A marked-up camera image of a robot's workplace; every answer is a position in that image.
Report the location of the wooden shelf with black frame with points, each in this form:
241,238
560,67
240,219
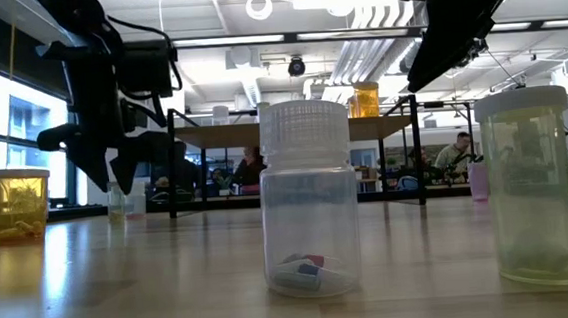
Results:
222,137

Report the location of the large orange medicine bottle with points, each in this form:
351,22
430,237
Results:
19,207
366,103

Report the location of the black overhead rig crossbar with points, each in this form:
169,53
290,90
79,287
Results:
290,37

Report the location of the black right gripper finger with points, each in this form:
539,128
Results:
450,32

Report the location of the white ceiling pipe bundle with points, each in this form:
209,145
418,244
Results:
366,48

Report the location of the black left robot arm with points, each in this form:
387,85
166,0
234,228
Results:
78,13

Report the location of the small green medicine bottle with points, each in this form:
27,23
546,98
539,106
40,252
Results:
529,187

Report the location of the small pink medicine bottle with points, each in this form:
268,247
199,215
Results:
478,180

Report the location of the clear plastic medicine bottle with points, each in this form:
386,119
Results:
309,202
221,115

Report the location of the black ceiling camera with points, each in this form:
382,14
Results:
296,67

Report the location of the white round lid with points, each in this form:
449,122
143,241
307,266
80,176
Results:
137,204

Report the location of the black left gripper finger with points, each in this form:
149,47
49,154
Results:
135,152
88,152

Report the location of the small clear distant bottle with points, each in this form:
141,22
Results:
116,206

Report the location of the person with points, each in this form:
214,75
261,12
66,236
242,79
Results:
250,170
456,156
187,171

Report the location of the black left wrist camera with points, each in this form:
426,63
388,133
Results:
147,68

